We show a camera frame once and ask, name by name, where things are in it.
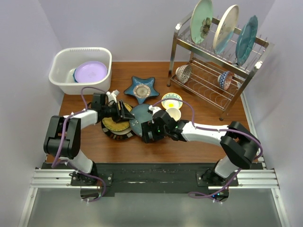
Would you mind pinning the black patterned rim plate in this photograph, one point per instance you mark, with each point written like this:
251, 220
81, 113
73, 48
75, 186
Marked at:
117, 130

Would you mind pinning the woven straw round mat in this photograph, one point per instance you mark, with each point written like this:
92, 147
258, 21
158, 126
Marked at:
115, 117

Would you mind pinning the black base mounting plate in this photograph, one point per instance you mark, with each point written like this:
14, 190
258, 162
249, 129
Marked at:
196, 180

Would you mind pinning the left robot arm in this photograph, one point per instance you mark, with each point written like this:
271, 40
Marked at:
63, 136

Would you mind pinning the brown patterned bowl in rack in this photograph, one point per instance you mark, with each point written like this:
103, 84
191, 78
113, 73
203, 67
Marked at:
183, 73

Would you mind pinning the blue dotted scalloped plate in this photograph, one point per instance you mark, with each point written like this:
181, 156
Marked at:
73, 76

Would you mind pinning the mint flower plate in rack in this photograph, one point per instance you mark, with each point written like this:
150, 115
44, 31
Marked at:
201, 21

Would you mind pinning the dark blue trivet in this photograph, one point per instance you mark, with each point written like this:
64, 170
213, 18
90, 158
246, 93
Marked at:
142, 89

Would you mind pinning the yellow teal patterned bowl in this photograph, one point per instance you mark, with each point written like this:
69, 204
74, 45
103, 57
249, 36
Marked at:
172, 100

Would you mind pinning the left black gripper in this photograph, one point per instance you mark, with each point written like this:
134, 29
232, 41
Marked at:
126, 114

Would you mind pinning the lavender round plate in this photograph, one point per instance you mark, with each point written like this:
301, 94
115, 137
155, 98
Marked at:
90, 72

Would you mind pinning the beige blue plate in rack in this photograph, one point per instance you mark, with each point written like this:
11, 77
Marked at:
225, 29

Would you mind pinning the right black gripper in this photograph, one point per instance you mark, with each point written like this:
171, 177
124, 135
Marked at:
148, 127

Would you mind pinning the teal scalloped plate in rack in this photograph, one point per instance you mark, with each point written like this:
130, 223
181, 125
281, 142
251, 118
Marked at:
246, 40

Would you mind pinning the white ceramic mug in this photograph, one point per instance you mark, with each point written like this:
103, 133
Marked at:
174, 113

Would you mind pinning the white plastic bin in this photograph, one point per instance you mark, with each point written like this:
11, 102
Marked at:
68, 60

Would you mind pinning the blue-grey blossom plate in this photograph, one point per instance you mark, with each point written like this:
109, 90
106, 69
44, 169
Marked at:
141, 114

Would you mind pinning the blue red bowl in rack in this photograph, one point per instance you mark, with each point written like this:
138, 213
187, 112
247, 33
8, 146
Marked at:
225, 79

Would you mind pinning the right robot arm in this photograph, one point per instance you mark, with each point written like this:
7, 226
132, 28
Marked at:
239, 145

